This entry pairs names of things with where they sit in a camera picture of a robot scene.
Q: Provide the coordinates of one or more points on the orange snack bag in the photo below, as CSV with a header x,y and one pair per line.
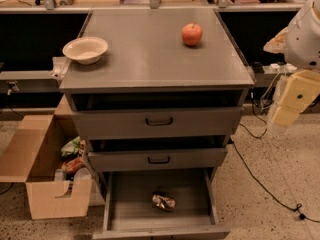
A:
x,y
72,166

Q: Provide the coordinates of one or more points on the grey middle drawer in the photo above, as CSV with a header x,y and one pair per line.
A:
x,y
156,153

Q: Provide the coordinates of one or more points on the grey top drawer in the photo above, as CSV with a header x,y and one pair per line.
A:
x,y
132,115

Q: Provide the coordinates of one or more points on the green snack bag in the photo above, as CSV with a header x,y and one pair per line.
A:
x,y
71,148

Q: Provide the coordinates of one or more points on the grey drawer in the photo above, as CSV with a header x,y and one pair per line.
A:
x,y
130,215
132,115
156,153

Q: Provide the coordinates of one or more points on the white power strip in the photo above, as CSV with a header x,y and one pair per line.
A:
x,y
282,68

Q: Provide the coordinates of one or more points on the crushed shiny orange can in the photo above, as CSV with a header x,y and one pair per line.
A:
x,y
163,202

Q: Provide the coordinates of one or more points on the red apple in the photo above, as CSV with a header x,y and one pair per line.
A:
x,y
191,34

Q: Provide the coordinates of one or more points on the white paper bowl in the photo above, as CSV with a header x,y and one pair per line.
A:
x,y
85,50

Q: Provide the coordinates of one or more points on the open cardboard box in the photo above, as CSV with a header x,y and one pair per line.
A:
x,y
32,157

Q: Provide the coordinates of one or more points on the grey bottom drawer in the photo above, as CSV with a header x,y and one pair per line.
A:
x,y
130,215

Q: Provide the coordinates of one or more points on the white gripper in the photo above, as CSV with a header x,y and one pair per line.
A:
x,y
304,40

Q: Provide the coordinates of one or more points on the grey drawer cabinet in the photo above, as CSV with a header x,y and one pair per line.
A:
x,y
146,54

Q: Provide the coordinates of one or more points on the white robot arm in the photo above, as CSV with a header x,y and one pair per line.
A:
x,y
299,42

